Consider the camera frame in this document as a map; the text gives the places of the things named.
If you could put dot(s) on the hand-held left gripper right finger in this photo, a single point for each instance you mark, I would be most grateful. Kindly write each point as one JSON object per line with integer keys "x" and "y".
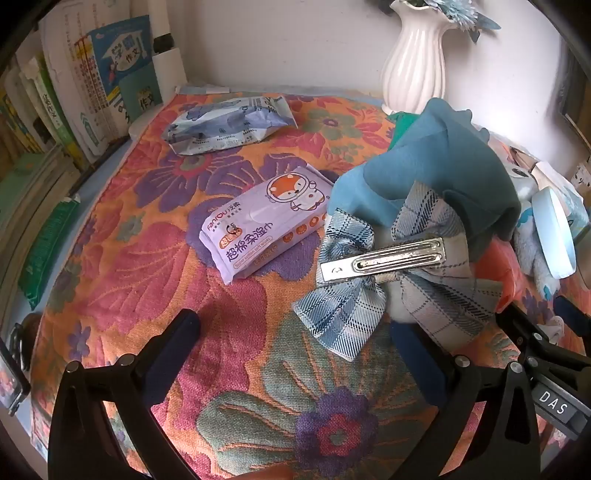
{"x": 415, "y": 364}

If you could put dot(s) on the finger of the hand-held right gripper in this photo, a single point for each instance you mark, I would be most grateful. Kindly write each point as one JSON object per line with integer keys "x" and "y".
{"x": 517, "y": 325}
{"x": 572, "y": 318}

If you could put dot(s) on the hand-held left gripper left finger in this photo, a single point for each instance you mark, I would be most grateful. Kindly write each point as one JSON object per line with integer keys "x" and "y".
{"x": 173, "y": 350}

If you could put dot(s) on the blue plaid bow hair clip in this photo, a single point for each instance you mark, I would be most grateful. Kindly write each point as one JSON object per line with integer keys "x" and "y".
{"x": 351, "y": 300}

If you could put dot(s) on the green cloth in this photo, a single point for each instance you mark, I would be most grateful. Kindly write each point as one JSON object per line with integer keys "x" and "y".
{"x": 406, "y": 122}

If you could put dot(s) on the light blue round case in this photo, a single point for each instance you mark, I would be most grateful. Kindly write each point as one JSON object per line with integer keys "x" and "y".
{"x": 551, "y": 226}

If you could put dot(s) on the floral blanket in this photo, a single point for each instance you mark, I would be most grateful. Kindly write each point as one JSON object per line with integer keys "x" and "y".
{"x": 138, "y": 258}

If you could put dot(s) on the purple wet wipes pack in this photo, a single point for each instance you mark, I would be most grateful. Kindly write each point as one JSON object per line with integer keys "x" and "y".
{"x": 258, "y": 226}

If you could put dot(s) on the green packet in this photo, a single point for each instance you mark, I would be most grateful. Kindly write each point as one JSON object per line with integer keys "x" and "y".
{"x": 51, "y": 249}

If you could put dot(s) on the black device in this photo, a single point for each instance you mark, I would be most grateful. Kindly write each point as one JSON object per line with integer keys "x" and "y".
{"x": 11, "y": 378}

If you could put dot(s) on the teal cloth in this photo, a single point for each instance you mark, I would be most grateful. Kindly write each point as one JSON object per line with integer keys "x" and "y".
{"x": 429, "y": 161}

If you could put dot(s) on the blue white wipes pack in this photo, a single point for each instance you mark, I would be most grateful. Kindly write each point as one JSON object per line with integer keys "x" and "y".
{"x": 226, "y": 124}

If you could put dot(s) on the white ribbed vase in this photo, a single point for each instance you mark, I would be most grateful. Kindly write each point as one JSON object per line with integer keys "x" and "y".
{"x": 413, "y": 69}

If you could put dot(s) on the white tube with black band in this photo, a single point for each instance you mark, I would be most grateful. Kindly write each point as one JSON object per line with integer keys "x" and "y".
{"x": 168, "y": 69}

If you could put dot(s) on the row of books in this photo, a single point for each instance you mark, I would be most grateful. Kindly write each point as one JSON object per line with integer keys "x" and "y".
{"x": 115, "y": 69}

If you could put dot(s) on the blue artificial flowers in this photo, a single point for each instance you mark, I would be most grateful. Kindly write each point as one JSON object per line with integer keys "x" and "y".
{"x": 457, "y": 11}

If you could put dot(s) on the dark picture frame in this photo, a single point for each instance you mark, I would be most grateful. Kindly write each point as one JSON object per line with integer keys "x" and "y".
{"x": 575, "y": 101}

